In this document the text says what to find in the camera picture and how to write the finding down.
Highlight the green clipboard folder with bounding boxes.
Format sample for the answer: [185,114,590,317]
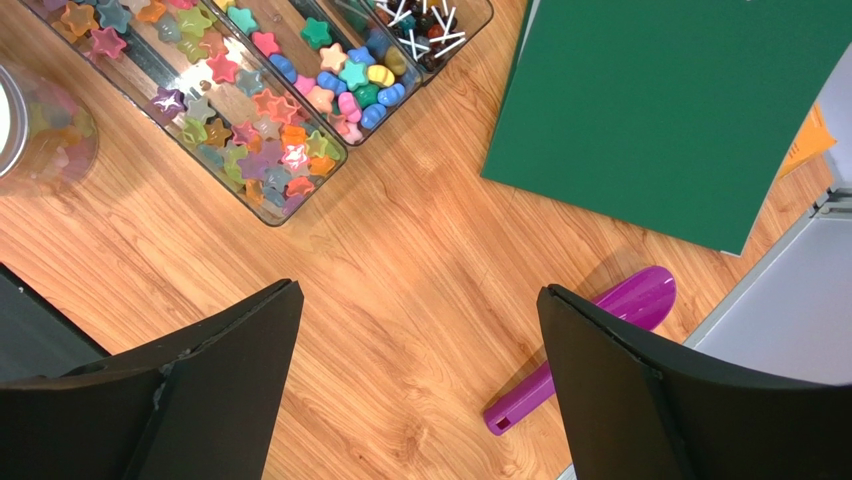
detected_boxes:
[482,1,851,255]

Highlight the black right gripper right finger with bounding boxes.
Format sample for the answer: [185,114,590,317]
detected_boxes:
[537,284,851,479]

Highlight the purple plastic scoop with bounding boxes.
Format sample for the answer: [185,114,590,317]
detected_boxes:
[483,266,677,436]

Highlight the black base mat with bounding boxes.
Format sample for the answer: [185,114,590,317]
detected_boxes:
[1,265,110,382]

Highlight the clear plastic cup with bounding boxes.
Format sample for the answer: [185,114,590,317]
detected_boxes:
[1,61,99,197]

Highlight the translucent gummy candy bin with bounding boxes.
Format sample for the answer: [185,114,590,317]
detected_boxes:
[28,1,348,226]

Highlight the colourful star candy bin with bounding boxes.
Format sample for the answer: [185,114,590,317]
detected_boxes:
[212,1,423,146]

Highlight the lollipop candy bin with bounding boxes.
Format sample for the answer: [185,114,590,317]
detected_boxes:
[329,1,494,84]

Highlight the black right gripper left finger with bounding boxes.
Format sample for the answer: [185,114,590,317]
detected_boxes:
[1,280,304,479]

